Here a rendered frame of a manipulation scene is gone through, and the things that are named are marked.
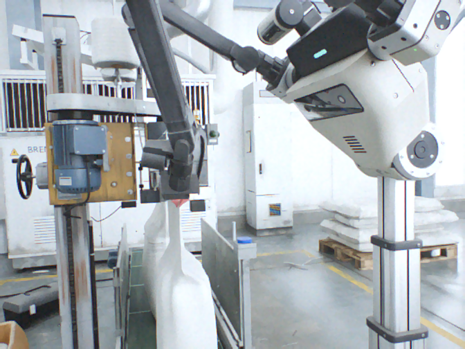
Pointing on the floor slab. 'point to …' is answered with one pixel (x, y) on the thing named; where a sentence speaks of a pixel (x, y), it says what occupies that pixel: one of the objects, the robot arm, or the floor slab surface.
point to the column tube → (82, 235)
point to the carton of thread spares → (13, 336)
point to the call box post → (246, 303)
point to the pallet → (361, 259)
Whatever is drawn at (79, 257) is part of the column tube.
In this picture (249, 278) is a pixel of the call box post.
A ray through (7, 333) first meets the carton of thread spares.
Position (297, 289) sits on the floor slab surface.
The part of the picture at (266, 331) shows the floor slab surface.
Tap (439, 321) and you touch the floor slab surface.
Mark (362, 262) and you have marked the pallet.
